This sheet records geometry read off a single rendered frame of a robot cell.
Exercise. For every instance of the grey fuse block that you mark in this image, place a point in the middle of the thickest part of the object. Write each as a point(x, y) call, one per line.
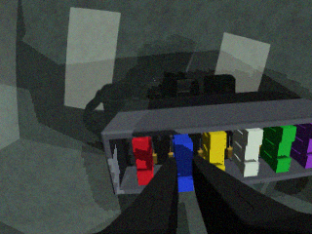
point(265, 140)

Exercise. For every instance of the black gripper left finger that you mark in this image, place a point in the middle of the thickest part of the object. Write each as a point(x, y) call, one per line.
point(155, 211)

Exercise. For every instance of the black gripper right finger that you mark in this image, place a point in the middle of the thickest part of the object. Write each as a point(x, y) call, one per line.
point(228, 206)

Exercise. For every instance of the yellow fuse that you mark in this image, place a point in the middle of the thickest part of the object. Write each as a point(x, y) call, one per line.
point(213, 144)

